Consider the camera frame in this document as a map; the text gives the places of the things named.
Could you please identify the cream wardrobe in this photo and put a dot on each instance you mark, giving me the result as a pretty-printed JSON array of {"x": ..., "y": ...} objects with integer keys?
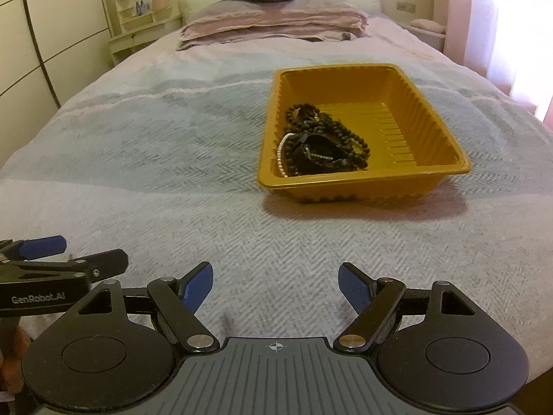
[{"x": 52, "y": 30}]

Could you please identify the pink cushion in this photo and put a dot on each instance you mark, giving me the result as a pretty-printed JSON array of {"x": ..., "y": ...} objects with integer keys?
[{"x": 427, "y": 25}]

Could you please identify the grey herringbone blanket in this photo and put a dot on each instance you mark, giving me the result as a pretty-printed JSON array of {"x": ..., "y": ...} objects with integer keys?
[{"x": 173, "y": 224}]

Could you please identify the pink pillow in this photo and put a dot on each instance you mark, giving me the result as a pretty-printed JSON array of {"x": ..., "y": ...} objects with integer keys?
[
  {"x": 250, "y": 38},
  {"x": 281, "y": 15}
]

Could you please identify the pink curtain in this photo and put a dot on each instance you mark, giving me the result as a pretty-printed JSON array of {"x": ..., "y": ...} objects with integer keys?
[{"x": 505, "y": 21}]

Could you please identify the wall socket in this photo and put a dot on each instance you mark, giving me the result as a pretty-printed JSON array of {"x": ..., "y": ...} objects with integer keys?
[{"x": 406, "y": 7}]

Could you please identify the person's left hand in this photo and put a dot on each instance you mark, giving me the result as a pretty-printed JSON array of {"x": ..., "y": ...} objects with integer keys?
[{"x": 11, "y": 363}]

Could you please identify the white nightstand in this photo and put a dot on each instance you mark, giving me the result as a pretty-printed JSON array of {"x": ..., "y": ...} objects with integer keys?
[{"x": 427, "y": 39}]

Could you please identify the cream shelf organiser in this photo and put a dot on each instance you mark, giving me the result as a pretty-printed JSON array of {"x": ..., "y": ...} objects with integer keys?
[{"x": 125, "y": 17}]

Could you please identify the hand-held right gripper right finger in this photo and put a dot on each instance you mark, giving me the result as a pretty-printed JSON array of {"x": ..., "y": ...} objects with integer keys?
[{"x": 356, "y": 288}]

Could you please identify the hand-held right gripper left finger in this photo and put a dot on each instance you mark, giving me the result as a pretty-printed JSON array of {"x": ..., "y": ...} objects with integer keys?
[{"x": 198, "y": 288}]

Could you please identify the yellow plastic tray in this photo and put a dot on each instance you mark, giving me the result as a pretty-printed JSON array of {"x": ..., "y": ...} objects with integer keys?
[{"x": 384, "y": 116}]

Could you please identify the cream vanity table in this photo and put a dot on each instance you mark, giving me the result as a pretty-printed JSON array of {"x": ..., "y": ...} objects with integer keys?
[{"x": 129, "y": 43}]

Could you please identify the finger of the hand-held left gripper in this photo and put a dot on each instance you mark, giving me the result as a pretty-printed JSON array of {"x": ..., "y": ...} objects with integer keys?
[
  {"x": 43, "y": 246},
  {"x": 106, "y": 263}
]

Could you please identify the pink basket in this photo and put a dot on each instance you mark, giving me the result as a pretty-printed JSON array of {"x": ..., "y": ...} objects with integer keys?
[{"x": 160, "y": 1}]

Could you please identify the black wristwatch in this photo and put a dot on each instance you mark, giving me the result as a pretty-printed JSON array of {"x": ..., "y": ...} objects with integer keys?
[{"x": 322, "y": 140}]

